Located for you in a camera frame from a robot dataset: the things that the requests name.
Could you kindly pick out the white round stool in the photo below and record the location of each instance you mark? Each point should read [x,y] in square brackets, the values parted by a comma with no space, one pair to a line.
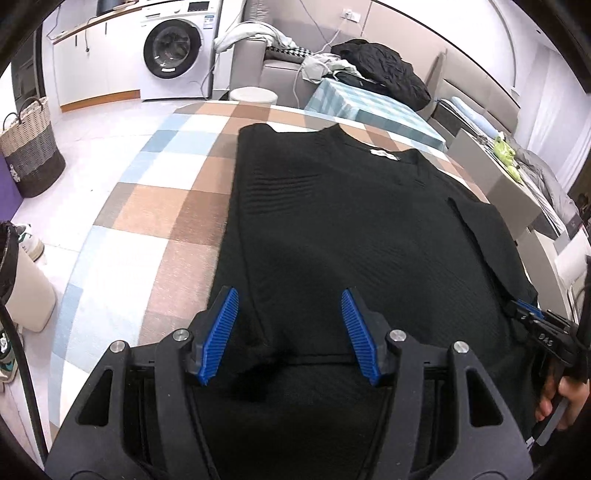
[254,95]

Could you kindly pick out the grey sofa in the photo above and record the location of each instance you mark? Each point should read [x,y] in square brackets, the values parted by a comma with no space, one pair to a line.
[277,74]

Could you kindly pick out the purple bag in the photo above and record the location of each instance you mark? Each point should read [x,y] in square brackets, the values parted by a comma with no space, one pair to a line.
[7,194]

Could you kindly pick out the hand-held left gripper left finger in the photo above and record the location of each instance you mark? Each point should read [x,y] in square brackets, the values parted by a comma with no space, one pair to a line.
[221,337]

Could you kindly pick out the black cooking pot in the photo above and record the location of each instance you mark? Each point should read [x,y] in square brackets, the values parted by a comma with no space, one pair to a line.
[111,5]

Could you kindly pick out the white garment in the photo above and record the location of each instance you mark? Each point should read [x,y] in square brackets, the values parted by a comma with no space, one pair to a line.
[249,34]

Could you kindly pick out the light blue checked cloth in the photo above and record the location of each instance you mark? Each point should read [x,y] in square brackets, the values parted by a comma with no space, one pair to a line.
[360,104]

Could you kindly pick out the yellow-green plastic item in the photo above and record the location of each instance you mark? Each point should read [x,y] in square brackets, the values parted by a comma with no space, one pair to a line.
[515,175]

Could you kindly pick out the person's right hand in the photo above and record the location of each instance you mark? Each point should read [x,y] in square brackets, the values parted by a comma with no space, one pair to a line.
[577,401]

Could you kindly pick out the woven laundry basket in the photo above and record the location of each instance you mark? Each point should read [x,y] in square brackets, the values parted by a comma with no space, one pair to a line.
[32,152]

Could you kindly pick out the white trash bin black liner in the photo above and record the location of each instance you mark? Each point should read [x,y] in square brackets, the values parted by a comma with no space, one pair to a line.
[32,295]

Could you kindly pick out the yellow-green cloth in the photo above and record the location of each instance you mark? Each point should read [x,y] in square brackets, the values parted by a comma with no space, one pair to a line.
[503,148]

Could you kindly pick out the white washing machine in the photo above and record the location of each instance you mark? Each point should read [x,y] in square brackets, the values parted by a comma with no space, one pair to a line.
[203,27]

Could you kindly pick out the white floor cabinet wooden top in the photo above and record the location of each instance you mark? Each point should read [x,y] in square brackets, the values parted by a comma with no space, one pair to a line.
[92,69]

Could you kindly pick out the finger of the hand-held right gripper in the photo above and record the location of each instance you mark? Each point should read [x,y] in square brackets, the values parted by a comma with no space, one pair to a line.
[526,305]
[519,316]

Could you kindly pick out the light blue folded towels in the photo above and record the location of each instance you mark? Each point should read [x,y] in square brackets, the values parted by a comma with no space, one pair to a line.
[471,115]

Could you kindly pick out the white and green sneaker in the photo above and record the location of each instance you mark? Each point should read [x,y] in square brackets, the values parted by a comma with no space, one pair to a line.
[5,364]

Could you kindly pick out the black puffy jacket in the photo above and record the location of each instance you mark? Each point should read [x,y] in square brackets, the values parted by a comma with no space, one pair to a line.
[388,69]

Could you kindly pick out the grey bedding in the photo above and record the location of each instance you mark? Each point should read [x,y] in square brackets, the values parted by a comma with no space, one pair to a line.
[549,184]

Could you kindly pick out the black door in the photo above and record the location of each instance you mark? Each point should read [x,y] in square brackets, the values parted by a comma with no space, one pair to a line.
[27,69]

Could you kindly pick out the houndstooth pillow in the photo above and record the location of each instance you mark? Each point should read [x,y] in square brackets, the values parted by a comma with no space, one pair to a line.
[295,51]

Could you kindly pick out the beige side table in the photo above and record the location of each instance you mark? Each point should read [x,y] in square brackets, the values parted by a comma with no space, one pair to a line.
[485,175]

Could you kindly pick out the grey garment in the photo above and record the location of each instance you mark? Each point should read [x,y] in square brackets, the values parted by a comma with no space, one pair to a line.
[318,64]

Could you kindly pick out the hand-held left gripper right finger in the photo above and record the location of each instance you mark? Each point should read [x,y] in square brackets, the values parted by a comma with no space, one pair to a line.
[360,341]

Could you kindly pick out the plaid checked table cover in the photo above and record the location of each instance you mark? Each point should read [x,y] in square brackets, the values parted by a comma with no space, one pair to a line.
[152,258]

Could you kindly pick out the white side box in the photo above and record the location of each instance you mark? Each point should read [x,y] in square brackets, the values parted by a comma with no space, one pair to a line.
[545,263]

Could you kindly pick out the black knit sweater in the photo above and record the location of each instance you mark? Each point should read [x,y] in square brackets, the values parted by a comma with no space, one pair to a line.
[346,221]

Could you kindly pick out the white wall socket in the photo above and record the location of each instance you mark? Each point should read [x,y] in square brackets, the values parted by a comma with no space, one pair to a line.
[351,17]

